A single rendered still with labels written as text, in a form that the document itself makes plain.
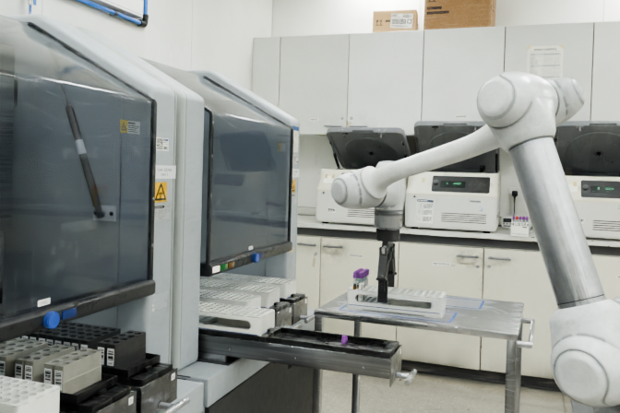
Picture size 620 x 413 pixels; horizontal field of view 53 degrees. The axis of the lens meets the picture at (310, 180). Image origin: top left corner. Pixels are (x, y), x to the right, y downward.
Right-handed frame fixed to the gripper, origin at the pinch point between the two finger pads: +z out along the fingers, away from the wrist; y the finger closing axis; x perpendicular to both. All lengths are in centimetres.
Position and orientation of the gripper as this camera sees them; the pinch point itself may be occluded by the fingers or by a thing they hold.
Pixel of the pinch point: (386, 292)
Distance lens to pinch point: 200.1
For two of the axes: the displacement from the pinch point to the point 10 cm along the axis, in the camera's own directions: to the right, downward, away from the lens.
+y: 3.2, -0.1, 9.5
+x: -9.5, -0.3, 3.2
